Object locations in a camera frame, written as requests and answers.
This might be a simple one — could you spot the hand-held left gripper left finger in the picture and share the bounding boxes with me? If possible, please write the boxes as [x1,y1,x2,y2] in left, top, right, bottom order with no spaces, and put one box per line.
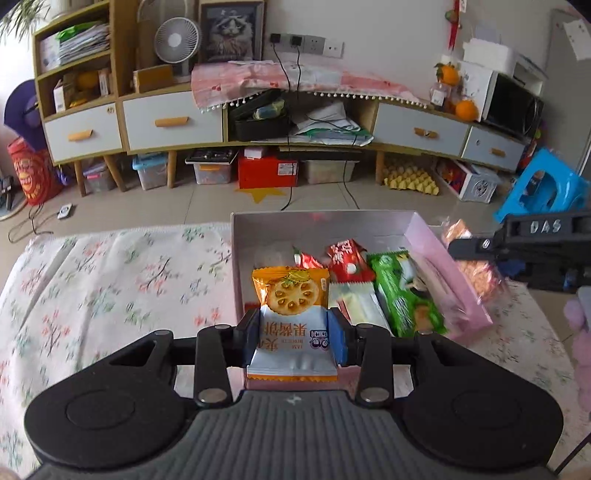
[104,307,260,409]

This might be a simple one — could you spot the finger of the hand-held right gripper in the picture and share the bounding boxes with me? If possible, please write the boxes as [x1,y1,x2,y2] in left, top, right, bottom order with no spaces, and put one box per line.
[448,235,509,267]

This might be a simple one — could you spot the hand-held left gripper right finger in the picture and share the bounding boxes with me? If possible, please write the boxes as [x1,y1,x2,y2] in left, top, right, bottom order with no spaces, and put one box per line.
[327,307,467,407]

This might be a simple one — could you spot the pink patterned snack packet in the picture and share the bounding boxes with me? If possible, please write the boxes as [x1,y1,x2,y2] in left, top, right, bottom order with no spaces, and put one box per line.
[441,219,509,303]

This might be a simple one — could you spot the cream snack packet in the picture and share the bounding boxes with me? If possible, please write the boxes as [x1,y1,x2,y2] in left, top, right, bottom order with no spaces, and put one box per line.
[329,281,393,335]

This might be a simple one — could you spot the orange biscuit packet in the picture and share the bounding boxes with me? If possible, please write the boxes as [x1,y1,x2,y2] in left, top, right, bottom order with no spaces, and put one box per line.
[247,266,340,381]

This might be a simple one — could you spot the red snack packet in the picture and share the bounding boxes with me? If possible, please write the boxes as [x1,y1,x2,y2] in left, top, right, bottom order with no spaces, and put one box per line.
[327,239,376,283]

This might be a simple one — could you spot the pink cardboard box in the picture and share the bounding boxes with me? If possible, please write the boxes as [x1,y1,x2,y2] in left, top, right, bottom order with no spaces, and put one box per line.
[230,210,494,388]

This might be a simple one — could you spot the person's right forearm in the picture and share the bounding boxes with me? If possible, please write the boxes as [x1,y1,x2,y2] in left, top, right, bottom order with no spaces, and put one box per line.
[563,286,591,416]

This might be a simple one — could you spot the white plastic crate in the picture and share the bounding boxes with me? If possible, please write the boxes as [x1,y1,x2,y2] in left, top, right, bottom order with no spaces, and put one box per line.
[459,166,502,203]

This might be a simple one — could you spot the blue plastic stool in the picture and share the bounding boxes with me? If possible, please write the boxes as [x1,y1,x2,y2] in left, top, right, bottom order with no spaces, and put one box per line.
[493,148,591,224]

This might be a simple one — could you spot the green snack packet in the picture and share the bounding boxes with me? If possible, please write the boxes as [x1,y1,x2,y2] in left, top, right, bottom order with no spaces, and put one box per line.
[367,249,450,339]

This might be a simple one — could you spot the yellow egg carton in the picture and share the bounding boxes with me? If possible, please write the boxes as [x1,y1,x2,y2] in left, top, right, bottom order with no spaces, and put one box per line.
[383,154,439,195]

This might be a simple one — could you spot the grey drawer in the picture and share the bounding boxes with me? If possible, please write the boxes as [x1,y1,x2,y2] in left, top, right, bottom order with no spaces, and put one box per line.
[462,126,525,172]
[373,104,469,155]

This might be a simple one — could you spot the yellow star floor sticker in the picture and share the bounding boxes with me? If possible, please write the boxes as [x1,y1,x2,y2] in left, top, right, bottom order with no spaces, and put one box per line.
[235,185,287,204]

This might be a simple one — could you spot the black microwave oven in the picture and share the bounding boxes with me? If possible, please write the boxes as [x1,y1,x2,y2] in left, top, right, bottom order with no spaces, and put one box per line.
[480,71,546,139]

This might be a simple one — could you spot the red cardboard box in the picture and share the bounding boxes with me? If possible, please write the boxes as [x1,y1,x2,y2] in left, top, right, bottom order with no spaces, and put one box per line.
[238,157,298,189]

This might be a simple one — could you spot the clear bin with black lid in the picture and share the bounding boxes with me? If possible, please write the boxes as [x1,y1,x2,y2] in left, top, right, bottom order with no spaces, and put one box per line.
[185,150,236,185]

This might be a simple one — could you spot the pile of papers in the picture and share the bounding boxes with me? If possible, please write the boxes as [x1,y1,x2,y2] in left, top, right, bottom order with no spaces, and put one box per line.
[291,102,375,146]

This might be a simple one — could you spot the clear bin with blue lid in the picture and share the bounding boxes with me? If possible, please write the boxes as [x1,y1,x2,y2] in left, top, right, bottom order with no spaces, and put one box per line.
[132,153,169,191]

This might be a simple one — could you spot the white foam box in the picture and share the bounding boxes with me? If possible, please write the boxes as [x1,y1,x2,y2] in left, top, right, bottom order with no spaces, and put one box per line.
[463,38,518,70]

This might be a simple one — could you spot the wooden cabinet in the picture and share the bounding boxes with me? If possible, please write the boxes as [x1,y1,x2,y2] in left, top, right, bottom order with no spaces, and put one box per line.
[32,0,527,197]

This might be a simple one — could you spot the black storage case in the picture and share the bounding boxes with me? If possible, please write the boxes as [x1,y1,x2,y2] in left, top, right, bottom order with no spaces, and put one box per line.
[229,89,291,141]

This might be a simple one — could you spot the small clear bin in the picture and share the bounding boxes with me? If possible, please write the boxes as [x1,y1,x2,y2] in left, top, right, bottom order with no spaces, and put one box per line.
[83,161,116,193]

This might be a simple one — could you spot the red hanging ornament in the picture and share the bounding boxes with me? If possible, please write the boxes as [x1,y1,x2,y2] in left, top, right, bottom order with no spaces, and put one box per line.
[445,0,465,49]

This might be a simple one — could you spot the white drawer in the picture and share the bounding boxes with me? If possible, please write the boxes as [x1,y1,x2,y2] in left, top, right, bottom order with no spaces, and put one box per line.
[122,92,223,152]
[44,105,124,162]

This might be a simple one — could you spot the pink cloth with pompoms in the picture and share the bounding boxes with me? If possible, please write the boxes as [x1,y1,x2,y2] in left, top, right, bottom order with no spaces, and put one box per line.
[191,60,432,112]

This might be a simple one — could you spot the red printed bag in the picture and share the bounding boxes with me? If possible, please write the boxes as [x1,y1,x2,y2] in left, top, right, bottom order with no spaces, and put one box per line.
[7,137,63,206]

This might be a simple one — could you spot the brown cardboard box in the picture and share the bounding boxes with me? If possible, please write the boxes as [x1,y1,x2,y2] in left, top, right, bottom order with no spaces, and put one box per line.
[134,65,175,93]

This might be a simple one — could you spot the white desk fan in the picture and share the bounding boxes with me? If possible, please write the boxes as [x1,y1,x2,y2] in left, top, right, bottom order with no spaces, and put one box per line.
[154,17,203,77]

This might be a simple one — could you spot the framed cat picture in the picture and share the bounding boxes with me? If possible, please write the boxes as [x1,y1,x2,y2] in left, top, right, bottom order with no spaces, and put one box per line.
[199,0,265,63]

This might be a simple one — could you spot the purple hat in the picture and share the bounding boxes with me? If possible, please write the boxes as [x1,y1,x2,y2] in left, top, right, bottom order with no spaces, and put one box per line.
[4,78,44,139]

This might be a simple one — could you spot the stack of documents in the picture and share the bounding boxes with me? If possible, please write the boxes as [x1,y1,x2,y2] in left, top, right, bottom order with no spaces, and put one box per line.
[39,23,112,70]

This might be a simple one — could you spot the wall power sockets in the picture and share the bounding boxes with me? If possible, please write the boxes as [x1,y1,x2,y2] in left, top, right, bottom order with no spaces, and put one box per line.
[269,33,345,58]

